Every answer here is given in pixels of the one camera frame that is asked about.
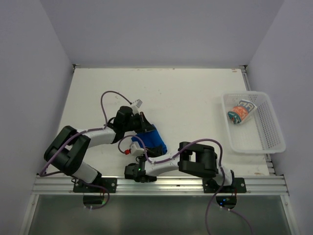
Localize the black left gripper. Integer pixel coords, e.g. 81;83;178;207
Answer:
123;112;155;134

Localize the blue towel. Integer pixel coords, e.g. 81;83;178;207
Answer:
131;124;167;158

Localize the rabbit print towel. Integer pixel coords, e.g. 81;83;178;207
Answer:
227;99;257;125

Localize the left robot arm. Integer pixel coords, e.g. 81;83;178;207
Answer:
44;106;156;192

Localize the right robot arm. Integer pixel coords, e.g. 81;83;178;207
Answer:
124;141;235;192

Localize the white plastic basket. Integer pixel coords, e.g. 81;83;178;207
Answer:
221;91;286;154

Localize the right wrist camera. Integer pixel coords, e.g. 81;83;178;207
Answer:
124;142;144;157

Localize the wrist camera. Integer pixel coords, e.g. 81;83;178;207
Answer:
124;142;144;157
132;99;143;109

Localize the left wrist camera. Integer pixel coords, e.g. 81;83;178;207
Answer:
132;99;143;109

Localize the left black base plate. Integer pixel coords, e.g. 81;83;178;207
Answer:
71;177;117;193

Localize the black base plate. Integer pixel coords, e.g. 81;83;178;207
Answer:
71;177;117;193
202;178;247;193

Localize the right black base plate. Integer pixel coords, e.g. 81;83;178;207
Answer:
202;178;247;193

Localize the aluminium mounting rail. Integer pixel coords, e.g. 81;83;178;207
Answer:
31;175;289;196

